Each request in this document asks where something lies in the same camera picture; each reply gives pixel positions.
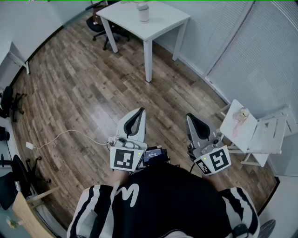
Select pink soft item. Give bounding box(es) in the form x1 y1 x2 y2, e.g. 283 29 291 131
232 108 251 137

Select black chest device with screen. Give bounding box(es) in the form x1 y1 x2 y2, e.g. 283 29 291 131
142 145 171 167

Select black cylinder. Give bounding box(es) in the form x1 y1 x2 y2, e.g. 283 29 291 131
0 126 10 141

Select black harness buckle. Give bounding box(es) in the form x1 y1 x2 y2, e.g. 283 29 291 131
233 223 250 238

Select light wooden table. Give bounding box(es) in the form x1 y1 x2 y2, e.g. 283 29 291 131
13 185 60 238

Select brown bag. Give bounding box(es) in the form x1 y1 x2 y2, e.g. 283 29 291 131
92 6 104 25

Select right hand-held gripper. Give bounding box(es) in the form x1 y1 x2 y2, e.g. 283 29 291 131
186 112 232 176

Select black office chair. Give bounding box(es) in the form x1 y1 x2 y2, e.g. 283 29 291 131
85 0 131 51
0 86 27 123
0 154 52 211

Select person's left forearm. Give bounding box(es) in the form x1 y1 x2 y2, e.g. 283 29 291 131
108 171 130 187

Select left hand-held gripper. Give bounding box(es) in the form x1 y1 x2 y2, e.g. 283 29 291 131
108 107 148 173

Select white square table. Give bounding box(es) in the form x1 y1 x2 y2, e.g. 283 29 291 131
96 0 191 83

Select white window blinds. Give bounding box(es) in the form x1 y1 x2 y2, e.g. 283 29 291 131
178 0 298 117

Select white folding chair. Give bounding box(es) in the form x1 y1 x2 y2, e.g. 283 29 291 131
215 99 292 167

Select white charger with cable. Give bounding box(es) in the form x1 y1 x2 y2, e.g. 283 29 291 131
26 129 112 151

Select person's black white striped shirt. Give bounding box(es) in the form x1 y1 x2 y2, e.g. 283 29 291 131
67 162 260 238

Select person's right forearm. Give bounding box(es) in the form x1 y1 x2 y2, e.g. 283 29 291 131
202 173 224 193

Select small green plant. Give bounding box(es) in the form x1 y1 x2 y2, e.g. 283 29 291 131
6 216 20 228

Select white desk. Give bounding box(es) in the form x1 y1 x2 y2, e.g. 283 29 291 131
0 41 31 75

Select white lidded cup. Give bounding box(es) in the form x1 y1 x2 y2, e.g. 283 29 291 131
138 8 150 24

